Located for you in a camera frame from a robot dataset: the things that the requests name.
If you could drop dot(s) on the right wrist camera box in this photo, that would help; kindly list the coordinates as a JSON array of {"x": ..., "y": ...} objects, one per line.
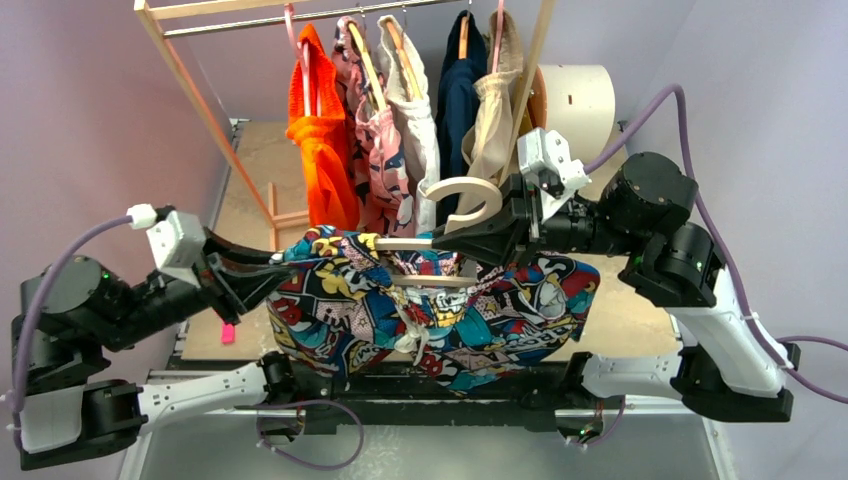
[{"x": 545, "y": 162}]

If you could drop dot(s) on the pink hanger under orange shorts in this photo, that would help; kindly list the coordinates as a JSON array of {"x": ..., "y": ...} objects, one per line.
[{"x": 301, "y": 51}]

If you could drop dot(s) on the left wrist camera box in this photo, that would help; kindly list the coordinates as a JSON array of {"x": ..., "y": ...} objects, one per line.
[{"x": 175, "y": 238}]

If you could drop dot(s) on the pink plastic clip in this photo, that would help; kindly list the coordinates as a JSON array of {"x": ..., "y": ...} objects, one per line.
[{"x": 227, "y": 334}]

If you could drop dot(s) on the white cylindrical drum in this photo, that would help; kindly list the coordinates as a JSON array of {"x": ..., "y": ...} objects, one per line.
[{"x": 577, "y": 101}]

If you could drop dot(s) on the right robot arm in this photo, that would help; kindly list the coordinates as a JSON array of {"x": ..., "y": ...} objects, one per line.
[{"x": 643, "y": 215}]

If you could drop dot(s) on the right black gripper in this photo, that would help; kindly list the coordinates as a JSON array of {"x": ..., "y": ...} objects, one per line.
[{"x": 526, "y": 221}]

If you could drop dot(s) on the beige shorts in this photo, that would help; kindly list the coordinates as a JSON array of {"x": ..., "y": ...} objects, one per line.
[{"x": 486, "y": 147}]

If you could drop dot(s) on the pink patterned shorts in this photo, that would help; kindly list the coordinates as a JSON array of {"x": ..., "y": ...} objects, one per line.
[{"x": 379, "y": 170}]

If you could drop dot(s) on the orange wooden hanger navy shorts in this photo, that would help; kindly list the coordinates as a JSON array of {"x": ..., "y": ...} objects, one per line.
[{"x": 462, "y": 49}]

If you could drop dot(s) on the pink hanger under beige shorts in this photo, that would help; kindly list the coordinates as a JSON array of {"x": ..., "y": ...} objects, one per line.
[{"x": 497, "y": 37}]

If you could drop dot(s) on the wooden clothes rack frame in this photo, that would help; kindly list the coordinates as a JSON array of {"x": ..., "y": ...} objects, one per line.
[{"x": 151, "y": 18}]

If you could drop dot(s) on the colourful comic print shorts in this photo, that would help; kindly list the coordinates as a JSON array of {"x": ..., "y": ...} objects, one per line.
[{"x": 350, "y": 305}]

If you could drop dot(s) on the white shorts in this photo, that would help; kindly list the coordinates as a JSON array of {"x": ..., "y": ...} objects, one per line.
[{"x": 414, "y": 120}]

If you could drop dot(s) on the navy blue shorts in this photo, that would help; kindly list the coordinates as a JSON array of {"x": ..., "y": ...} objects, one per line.
[{"x": 457, "y": 101}]

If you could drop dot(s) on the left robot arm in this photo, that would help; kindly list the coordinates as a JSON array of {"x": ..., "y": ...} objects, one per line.
[{"x": 78, "y": 311}]

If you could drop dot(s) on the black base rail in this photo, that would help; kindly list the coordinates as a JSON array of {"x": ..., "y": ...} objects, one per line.
[{"x": 545, "y": 398}]

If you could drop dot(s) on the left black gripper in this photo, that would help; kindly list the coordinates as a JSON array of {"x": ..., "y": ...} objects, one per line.
[{"x": 232, "y": 275}]

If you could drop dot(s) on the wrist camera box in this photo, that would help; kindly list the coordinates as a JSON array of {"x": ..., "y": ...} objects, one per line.
[
  {"x": 545, "y": 162},
  {"x": 175, "y": 238}
]

